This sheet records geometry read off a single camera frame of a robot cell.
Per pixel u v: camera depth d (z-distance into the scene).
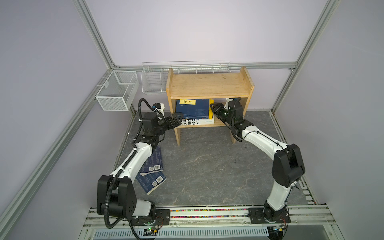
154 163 0.90
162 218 0.73
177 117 0.72
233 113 0.65
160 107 0.73
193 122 0.83
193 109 0.82
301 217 0.74
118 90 1.02
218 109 0.75
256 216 0.72
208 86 0.73
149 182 0.85
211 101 0.87
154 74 1.05
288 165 0.48
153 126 0.63
